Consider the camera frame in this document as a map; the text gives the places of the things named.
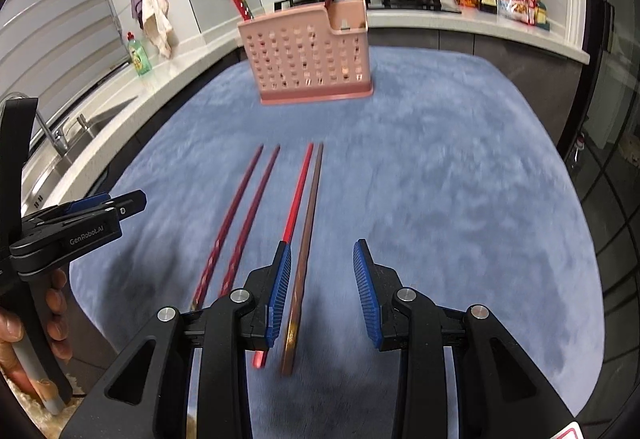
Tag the white window blinds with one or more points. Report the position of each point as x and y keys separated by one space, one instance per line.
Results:
x=55 y=29

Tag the white hanging towel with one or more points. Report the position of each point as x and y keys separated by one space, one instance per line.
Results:
x=156 y=9

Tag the steel kitchen sink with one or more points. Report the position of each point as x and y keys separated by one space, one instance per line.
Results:
x=95 y=129

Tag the chrome faucet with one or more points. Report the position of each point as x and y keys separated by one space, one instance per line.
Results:
x=52 y=134

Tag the pink perforated utensil holder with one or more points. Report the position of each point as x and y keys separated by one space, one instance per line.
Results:
x=300 y=59

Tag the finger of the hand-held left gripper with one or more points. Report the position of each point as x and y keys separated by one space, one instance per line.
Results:
x=87 y=202
x=127 y=204

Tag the green dish soap bottle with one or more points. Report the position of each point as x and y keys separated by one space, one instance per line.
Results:
x=139 y=56

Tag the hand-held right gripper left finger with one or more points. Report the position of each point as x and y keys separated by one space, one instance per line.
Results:
x=280 y=289

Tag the black gas stove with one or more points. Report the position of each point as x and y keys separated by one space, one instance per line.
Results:
x=410 y=1

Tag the maroon twisted chopstick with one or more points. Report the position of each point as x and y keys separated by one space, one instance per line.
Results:
x=250 y=224
x=230 y=220

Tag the brown chopstick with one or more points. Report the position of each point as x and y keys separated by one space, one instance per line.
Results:
x=305 y=239

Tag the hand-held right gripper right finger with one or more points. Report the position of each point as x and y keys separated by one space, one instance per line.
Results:
x=367 y=299

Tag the person's left hand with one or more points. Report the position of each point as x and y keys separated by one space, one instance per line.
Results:
x=59 y=314

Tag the black framed glass door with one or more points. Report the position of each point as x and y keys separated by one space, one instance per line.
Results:
x=617 y=119

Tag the purple hanging cloth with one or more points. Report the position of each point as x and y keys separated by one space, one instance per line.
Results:
x=136 y=1

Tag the clear plastic bottle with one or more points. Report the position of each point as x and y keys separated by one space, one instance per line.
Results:
x=578 y=150

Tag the blue plush mat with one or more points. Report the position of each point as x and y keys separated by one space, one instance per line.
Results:
x=450 y=219

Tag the green yellow small container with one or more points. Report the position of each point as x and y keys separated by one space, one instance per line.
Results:
x=541 y=14

